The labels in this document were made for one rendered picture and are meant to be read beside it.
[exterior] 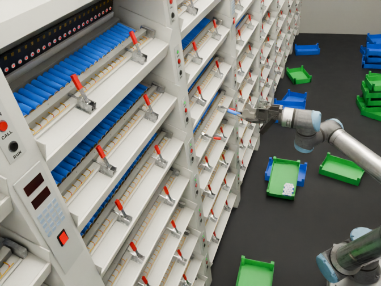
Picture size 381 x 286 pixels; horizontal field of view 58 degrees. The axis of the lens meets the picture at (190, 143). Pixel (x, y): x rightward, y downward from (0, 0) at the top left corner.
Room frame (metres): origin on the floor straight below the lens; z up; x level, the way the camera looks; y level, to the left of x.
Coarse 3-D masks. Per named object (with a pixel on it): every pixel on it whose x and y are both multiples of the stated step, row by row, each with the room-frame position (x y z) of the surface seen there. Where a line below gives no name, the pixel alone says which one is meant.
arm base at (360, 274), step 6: (378, 264) 0.98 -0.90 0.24; (360, 270) 0.96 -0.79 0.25; (366, 270) 0.95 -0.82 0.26; (372, 270) 0.95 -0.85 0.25; (378, 270) 0.96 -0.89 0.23; (348, 276) 0.98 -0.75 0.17; (354, 276) 0.96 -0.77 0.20; (360, 276) 0.95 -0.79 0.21; (366, 276) 0.94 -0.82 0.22; (372, 276) 0.93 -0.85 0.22; (378, 276) 0.94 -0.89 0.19; (360, 282) 0.93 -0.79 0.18; (366, 282) 0.92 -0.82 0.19; (372, 282) 0.92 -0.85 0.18
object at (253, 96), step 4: (252, 92) 2.35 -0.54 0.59; (256, 92) 2.35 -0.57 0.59; (248, 96) 2.33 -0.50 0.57; (252, 96) 2.34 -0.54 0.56; (256, 96) 2.35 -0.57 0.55; (248, 100) 2.27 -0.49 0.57; (252, 100) 2.29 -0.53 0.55; (256, 100) 2.30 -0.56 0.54; (244, 104) 2.22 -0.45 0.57; (252, 104) 2.21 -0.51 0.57; (240, 120) 2.02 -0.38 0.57; (244, 120) 2.04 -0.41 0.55; (240, 124) 1.97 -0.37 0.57; (244, 124) 1.97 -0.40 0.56; (240, 128) 1.95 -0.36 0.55; (244, 128) 1.95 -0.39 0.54; (240, 132) 1.90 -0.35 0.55; (240, 136) 1.86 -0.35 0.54
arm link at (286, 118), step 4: (284, 108) 1.30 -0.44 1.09; (288, 108) 1.29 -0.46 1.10; (292, 108) 1.29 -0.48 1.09; (284, 112) 1.27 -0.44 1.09; (288, 112) 1.27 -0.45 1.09; (292, 112) 1.26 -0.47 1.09; (284, 116) 1.26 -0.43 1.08; (288, 116) 1.25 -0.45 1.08; (284, 120) 1.25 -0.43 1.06; (288, 120) 1.25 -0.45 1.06; (284, 124) 1.25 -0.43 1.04; (288, 124) 1.25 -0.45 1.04
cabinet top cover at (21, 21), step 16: (0, 0) 0.74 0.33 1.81; (16, 0) 0.72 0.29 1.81; (32, 0) 0.70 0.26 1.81; (48, 0) 0.68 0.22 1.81; (64, 0) 0.71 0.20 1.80; (80, 0) 0.75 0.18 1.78; (0, 16) 0.61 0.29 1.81; (16, 16) 0.60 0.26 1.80; (32, 16) 0.63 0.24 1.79; (48, 16) 0.66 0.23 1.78; (0, 32) 0.56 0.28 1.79; (16, 32) 0.59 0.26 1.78; (0, 48) 0.55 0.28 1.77
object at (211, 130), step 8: (224, 88) 1.73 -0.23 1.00; (232, 96) 1.71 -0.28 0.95; (224, 104) 1.63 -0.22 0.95; (208, 112) 1.54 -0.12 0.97; (216, 112) 1.55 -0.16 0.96; (224, 112) 1.57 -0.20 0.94; (216, 120) 1.49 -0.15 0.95; (208, 128) 1.42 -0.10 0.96; (216, 128) 1.43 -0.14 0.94; (200, 144) 1.30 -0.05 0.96; (208, 144) 1.32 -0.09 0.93; (200, 152) 1.25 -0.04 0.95; (200, 160) 1.24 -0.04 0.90
